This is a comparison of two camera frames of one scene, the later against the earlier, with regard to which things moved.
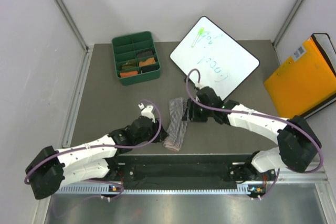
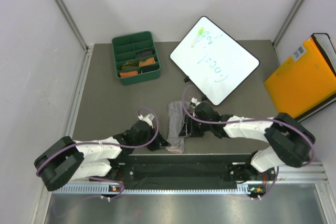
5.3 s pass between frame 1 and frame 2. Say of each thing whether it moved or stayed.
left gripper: stayed
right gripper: moved
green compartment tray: stayed
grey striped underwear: stayed
